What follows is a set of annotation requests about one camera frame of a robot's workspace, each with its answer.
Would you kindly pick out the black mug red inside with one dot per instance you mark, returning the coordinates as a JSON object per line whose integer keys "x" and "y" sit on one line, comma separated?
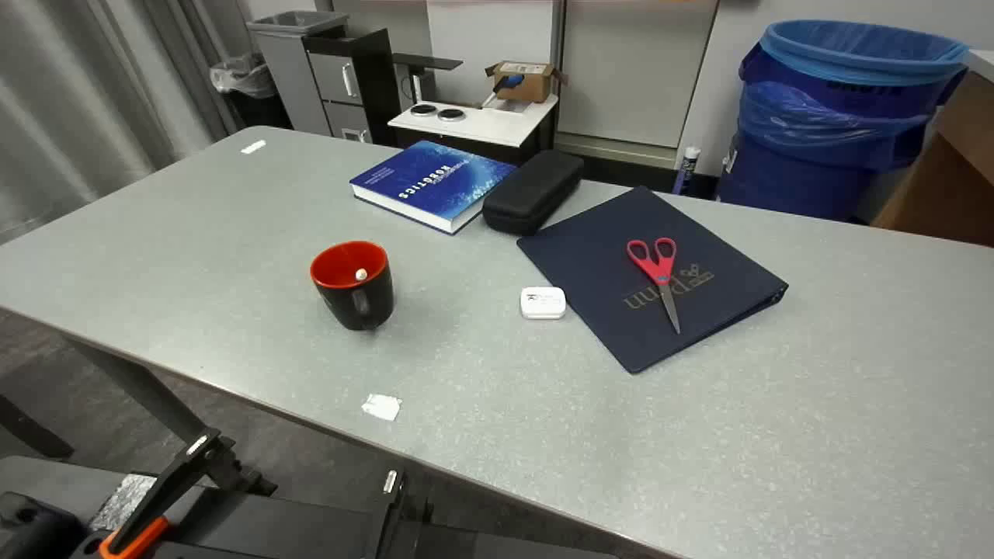
{"x": 351, "y": 299}

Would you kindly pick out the small white earbud case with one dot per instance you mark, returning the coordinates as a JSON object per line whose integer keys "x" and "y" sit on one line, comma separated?
{"x": 543, "y": 302}

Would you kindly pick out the black zip case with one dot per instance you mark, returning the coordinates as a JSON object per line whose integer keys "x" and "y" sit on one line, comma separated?
{"x": 533, "y": 190}

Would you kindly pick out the blue hardcover book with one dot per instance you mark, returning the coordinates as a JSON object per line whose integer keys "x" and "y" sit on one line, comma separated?
{"x": 431, "y": 181}

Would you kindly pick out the dark navy folder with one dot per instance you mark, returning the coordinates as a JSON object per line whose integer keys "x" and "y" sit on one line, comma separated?
{"x": 621, "y": 279}

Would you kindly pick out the white platform with holes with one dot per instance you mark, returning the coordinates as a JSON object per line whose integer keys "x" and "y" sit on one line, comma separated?
{"x": 477, "y": 123}

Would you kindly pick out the small white tape piece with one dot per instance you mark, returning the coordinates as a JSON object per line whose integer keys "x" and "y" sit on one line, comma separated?
{"x": 252, "y": 148}
{"x": 381, "y": 408}

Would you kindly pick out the open cardboard box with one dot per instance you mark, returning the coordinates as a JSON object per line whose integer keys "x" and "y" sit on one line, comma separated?
{"x": 524, "y": 82}

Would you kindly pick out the grey filing cabinet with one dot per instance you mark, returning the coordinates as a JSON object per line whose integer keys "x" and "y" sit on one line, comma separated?
{"x": 297, "y": 73}

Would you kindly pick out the waste bin with clear bag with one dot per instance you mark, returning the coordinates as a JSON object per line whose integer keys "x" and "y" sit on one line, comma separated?
{"x": 244, "y": 82}

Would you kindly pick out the blue trash bin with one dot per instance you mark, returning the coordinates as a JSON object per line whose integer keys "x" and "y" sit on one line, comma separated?
{"x": 826, "y": 125}

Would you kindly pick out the grey curtain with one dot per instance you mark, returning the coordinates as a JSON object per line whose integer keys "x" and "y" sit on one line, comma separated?
{"x": 95, "y": 95}

